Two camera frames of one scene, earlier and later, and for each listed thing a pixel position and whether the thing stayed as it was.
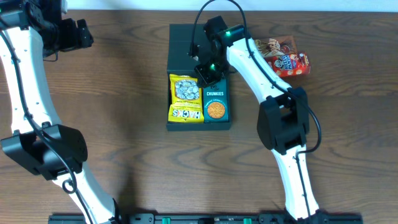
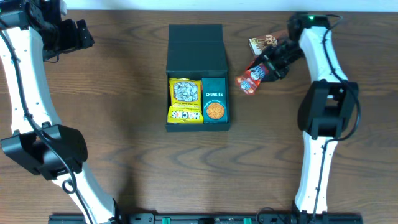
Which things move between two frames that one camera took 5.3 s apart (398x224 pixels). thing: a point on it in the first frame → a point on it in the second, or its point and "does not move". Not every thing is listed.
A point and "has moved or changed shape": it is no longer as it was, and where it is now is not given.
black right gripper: x=204 y=76 → x=273 y=62
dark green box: x=180 y=61 does not move
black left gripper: x=82 y=34 does not move
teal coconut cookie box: x=216 y=102 does not move
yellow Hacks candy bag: x=186 y=99 does not move
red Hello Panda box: x=290 y=65 has moved or changed shape
